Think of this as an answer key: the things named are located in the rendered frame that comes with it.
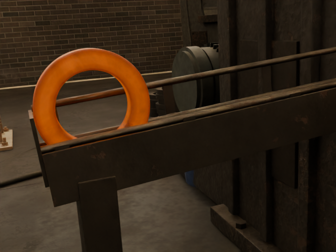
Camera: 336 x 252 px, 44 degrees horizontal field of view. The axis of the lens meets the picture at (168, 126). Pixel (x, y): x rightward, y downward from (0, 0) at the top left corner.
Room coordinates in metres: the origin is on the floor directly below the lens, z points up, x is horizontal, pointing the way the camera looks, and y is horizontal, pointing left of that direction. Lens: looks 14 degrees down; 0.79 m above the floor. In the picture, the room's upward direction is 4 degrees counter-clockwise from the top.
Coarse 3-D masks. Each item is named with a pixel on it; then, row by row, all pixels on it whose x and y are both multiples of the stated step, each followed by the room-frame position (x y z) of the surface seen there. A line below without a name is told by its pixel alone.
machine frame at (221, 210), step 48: (240, 0) 1.40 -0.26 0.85; (288, 0) 1.16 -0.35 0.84; (240, 48) 1.39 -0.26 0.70; (288, 48) 1.14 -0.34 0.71; (240, 96) 1.41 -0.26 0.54; (288, 144) 1.14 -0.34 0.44; (240, 192) 1.42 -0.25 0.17; (288, 192) 1.15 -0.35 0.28; (240, 240) 1.31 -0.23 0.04; (288, 240) 1.15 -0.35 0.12
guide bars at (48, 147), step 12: (324, 84) 0.75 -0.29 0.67; (264, 96) 0.72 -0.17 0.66; (276, 96) 0.72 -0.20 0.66; (288, 96) 0.73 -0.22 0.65; (216, 108) 0.68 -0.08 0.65; (228, 108) 0.69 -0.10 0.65; (240, 108) 0.70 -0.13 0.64; (156, 120) 0.65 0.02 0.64; (168, 120) 0.65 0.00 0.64; (180, 120) 0.66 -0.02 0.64; (108, 132) 0.62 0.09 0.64; (120, 132) 0.62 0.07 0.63; (132, 132) 0.63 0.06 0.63; (48, 144) 0.59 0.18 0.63; (60, 144) 0.59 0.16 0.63; (72, 144) 0.60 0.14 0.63
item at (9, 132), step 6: (0, 120) 3.18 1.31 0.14; (0, 126) 3.19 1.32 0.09; (0, 132) 2.91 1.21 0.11; (6, 132) 3.24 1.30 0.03; (12, 132) 3.29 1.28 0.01; (0, 138) 2.91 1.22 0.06; (6, 138) 3.04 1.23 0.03; (12, 138) 3.10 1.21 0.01; (0, 144) 2.88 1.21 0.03; (6, 144) 2.84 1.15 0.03; (0, 150) 2.79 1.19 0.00
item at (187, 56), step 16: (192, 48) 2.07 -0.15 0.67; (208, 48) 2.11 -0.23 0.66; (176, 64) 2.19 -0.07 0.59; (192, 64) 1.99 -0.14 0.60; (208, 64) 1.98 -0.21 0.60; (192, 80) 1.99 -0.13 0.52; (208, 80) 1.95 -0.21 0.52; (176, 96) 2.21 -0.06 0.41; (192, 96) 2.00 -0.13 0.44; (208, 96) 1.95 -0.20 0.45; (208, 176) 1.75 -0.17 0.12; (208, 192) 1.76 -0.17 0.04
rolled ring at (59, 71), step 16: (96, 48) 0.64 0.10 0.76; (64, 64) 0.62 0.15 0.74; (80, 64) 0.63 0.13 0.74; (96, 64) 0.64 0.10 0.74; (112, 64) 0.64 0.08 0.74; (128, 64) 0.65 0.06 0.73; (48, 80) 0.62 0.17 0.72; (64, 80) 0.62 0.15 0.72; (128, 80) 0.65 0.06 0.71; (48, 96) 0.62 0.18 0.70; (128, 96) 0.66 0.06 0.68; (144, 96) 0.66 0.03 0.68; (48, 112) 0.61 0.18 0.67; (128, 112) 0.66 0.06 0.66; (144, 112) 0.66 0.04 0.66; (48, 128) 0.61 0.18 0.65
